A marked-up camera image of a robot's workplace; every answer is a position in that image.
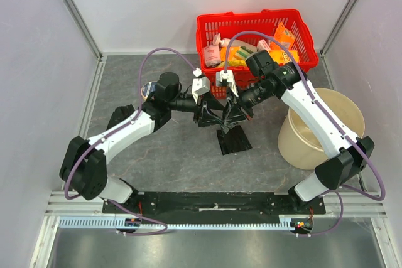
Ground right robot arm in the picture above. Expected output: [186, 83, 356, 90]
[236, 50, 374, 214]

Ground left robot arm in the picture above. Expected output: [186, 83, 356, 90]
[60, 72, 210, 213]

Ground beige trash bin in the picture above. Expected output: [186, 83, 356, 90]
[278, 88, 365, 170]

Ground yellow snack bag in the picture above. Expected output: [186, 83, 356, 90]
[217, 59, 247, 68]

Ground pink pouch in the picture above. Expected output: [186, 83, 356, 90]
[203, 45, 222, 68]

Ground masking tape roll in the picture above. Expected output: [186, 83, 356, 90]
[141, 81, 156, 101]

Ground green yellow packet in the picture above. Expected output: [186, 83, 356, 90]
[233, 46, 254, 60]

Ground orange snack pack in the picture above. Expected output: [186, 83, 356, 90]
[220, 46, 240, 62]

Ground yellow snack box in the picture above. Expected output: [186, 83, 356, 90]
[268, 50, 299, 65]

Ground pink capped bottle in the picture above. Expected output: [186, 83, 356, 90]
[212, 33, 257, 52]

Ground pink small packet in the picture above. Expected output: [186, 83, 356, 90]
[256, 39, 271, 53]

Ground red plastic basket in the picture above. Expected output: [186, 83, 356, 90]
[195, 9, 318, 99]

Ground orange carton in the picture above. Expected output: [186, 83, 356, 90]
[273, 22, 296, 50]

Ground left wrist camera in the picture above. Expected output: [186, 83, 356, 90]
[192, 68, 210, 104]

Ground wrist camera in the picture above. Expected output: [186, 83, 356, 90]
[215, 70, 239, 97]
[192, 68, 210, 104]

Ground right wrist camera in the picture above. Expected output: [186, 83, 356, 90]
[215, 70, 239, 97]

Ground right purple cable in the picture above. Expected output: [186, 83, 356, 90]
[223, 30, 386, 239]

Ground purple cable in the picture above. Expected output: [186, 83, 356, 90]
[64, 47, 202, 237]
[223, 30, 386, 239]

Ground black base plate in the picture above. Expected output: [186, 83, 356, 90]
[102, 191, 327, 225]

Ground slotted cable duct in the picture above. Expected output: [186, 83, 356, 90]
[58, 216, 308, 231]

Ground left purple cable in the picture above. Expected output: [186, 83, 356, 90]
[64, 47, 202, 237]

